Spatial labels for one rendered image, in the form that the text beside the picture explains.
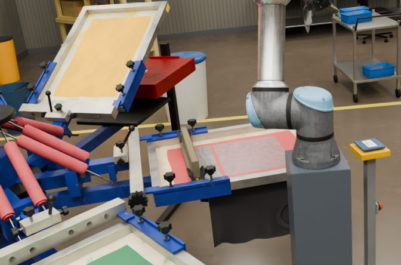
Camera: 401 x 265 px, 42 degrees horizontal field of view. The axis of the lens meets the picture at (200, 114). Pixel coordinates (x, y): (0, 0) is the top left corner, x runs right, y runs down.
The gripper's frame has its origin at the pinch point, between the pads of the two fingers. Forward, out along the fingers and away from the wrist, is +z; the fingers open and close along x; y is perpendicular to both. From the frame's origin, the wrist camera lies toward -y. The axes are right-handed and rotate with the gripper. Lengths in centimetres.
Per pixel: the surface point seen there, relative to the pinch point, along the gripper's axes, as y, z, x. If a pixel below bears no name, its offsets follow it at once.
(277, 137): -14, 45, -35
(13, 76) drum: -612, 51, -306
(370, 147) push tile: 16, 54, -3
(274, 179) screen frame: 29, 40, -47
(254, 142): -12, 42, -46
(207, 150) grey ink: -11, 35, -67
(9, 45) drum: -614, 8, -287
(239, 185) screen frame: 29, 36, -61
